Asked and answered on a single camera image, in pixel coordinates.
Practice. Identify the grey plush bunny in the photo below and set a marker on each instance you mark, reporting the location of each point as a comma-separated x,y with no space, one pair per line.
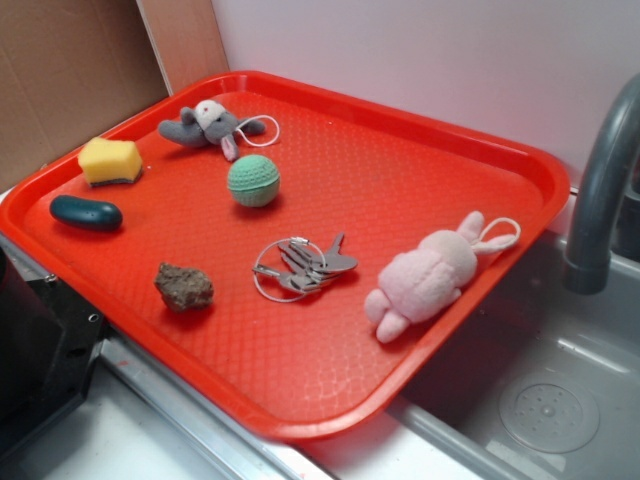
210,123

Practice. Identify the brown rock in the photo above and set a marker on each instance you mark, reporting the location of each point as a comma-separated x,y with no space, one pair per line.
183,288

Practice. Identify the pink plush bunny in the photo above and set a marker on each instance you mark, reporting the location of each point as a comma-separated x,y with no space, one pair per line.
418,284

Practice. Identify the brown cardboard panel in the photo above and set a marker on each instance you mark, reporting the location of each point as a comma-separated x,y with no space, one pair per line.
70,70

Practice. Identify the grey plastic sink basin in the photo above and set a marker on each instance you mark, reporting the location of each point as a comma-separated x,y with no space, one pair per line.
538,383

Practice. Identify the red plastic tray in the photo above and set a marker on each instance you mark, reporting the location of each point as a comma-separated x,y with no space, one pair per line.
383,177

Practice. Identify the green knitted ball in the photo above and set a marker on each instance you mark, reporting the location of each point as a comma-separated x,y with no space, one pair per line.
253,181

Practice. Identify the dark green toy pickle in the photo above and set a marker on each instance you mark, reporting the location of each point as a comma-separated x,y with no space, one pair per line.
86,214

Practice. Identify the grey toy faucet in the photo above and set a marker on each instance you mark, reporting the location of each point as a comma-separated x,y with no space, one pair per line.
605,218

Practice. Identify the silver keys on ring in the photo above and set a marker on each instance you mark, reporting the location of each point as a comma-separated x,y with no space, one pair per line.
310,268

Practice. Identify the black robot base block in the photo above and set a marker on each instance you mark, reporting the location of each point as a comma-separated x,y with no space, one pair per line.
50,339

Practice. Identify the yellow sponge with grey pad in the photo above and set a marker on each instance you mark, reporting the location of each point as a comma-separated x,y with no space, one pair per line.
104,162

